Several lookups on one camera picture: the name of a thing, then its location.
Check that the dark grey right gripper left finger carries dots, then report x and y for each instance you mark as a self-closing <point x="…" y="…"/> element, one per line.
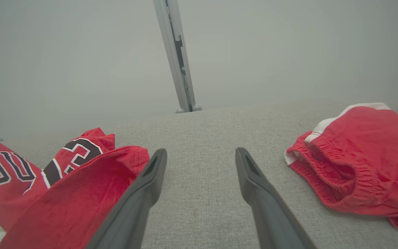
<point x="130" y="214"/>

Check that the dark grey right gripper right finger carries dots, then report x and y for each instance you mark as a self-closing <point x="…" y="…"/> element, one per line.
<point x="271" y="214"/>

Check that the red jersey with white sleeves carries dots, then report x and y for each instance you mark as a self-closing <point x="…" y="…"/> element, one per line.
<point x="64" y="207"/>

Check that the red shorts with white stripe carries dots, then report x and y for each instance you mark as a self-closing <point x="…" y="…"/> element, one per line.
<point x="365" y="155"/>

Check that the grey partition post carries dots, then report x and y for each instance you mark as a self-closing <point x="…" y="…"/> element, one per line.
<point x="174" y="52"/>

